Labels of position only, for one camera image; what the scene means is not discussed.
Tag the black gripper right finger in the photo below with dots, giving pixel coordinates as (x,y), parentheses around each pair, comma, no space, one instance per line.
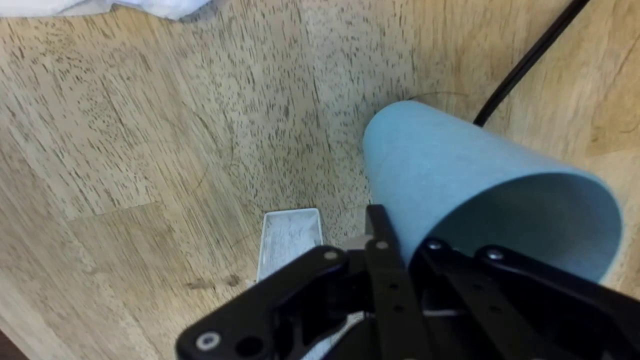
(392,307)

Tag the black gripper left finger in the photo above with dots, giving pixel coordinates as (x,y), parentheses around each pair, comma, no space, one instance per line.
(287,242)

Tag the light blue plastic cup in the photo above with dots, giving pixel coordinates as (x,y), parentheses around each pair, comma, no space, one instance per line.
(432,161)

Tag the white folded cloth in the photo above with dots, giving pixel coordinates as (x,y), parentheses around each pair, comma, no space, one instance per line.
(161,7)

